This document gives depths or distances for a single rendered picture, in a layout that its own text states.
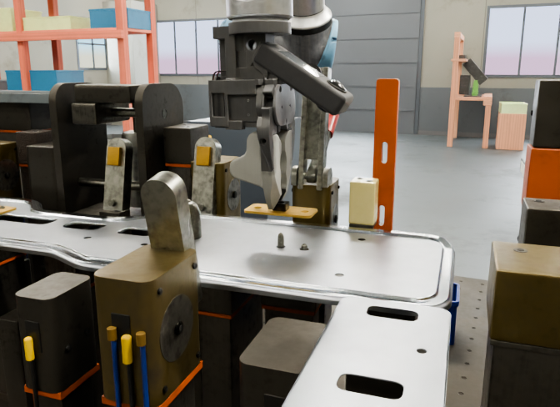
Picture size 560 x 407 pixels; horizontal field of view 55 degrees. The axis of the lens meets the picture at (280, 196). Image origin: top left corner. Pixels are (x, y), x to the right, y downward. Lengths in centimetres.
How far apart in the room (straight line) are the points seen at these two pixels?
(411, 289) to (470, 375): 49
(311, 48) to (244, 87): 60
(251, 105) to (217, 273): 19
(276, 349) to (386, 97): 41
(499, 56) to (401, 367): 1028
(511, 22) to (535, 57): 74
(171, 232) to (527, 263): 31
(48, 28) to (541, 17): 784
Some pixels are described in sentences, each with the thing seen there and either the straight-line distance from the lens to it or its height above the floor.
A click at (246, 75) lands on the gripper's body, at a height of 121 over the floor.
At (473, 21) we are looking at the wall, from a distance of 1071.
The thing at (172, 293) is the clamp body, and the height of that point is 102.
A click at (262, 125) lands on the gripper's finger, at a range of 59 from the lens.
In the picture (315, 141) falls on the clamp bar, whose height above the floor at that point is 111.
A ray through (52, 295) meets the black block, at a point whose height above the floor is 99.
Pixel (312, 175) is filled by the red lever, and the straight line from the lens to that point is 77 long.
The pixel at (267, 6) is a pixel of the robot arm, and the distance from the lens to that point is 61.
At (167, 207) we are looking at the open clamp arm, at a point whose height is 109.
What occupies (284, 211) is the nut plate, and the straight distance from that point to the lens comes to 64.
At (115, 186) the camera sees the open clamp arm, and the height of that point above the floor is 103.
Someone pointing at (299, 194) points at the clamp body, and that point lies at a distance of 78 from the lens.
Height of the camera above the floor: 121
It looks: 13 degrees down
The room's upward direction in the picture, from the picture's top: straight up
